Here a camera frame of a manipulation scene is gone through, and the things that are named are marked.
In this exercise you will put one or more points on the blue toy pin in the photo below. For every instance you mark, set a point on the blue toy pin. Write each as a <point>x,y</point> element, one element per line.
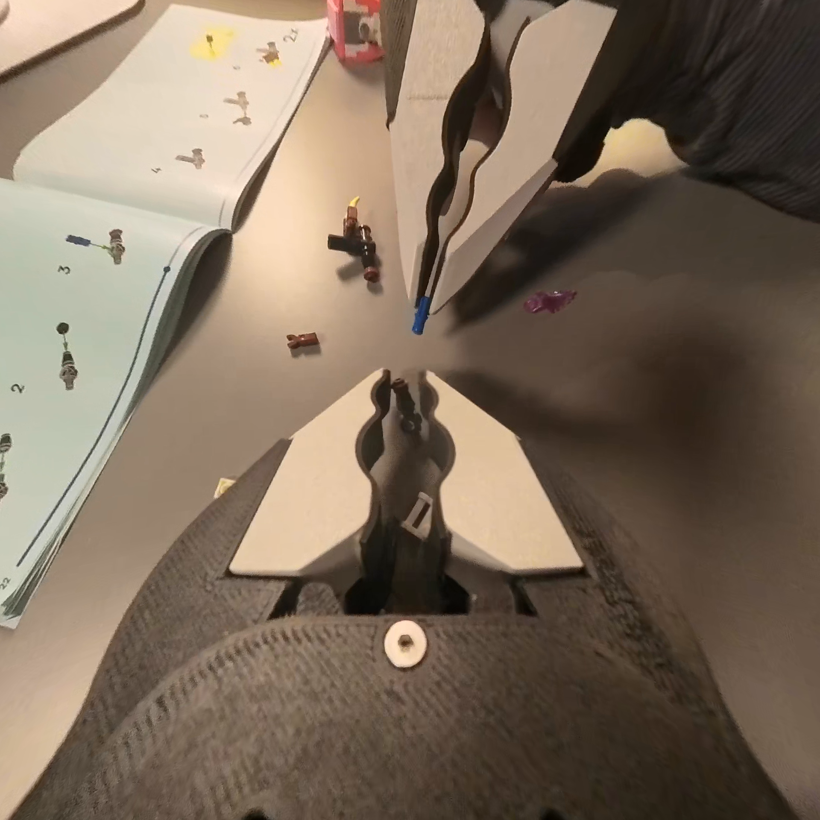
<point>419,318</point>

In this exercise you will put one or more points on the purple translucent toy piece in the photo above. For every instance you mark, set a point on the purple translucent toy piece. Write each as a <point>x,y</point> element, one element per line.
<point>546,302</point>

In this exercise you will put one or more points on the open instruction booklet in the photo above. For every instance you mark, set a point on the open instruction booklet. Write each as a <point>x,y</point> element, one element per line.
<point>102,269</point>

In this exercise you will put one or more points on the pink red printed box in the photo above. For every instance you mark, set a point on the pink red printed box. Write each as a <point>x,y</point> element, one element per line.
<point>354,32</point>

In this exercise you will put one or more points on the small pale yellow piece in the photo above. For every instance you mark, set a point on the small pale yellow piece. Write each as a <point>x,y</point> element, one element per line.
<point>224,487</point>

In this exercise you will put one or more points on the small brown toy brick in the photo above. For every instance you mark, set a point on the small brown toy brick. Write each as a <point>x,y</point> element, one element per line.
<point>303,341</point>

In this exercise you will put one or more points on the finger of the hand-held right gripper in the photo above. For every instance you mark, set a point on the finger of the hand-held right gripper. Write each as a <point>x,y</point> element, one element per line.
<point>423,77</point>
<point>544,109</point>

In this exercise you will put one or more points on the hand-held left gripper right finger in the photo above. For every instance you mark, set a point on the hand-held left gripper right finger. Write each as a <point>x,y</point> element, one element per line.
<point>506,506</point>

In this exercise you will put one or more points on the brown black toy brick model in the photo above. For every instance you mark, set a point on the brown black toy brick model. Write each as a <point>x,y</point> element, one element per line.
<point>357,242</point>

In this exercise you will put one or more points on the small dark toy brick piece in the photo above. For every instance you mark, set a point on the small dark toy brick piece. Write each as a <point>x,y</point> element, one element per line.
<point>406,410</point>

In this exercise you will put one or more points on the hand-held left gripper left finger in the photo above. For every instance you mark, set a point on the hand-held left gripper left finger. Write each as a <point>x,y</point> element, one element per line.
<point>307,506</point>

